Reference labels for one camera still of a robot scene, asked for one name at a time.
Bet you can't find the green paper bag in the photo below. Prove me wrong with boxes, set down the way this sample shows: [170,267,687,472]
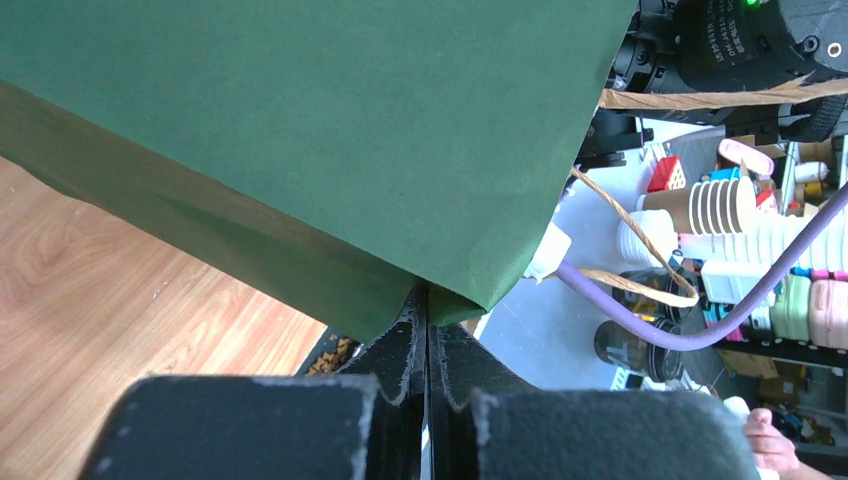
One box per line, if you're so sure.
[1,1,637,341]

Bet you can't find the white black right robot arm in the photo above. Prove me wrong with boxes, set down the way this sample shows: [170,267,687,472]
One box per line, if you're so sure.
[577,1,847,169]

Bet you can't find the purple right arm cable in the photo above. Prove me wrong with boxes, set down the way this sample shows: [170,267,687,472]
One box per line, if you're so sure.
[555,185,848,353]

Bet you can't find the dark cups on shelf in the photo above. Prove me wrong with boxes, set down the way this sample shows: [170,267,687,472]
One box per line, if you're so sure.
[592,268,700,384]

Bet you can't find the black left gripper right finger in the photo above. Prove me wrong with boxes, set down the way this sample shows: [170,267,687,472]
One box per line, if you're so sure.
[428,326,759,479]

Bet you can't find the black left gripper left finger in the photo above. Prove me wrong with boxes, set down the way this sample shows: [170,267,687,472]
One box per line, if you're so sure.
[80,288,427,479]

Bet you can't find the bystander hand background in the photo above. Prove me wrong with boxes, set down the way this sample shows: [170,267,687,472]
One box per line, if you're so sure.
[744,408,801,479]

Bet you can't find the stacked paper cups background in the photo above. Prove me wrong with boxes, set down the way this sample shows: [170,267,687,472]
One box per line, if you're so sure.
[618,177,820,267]

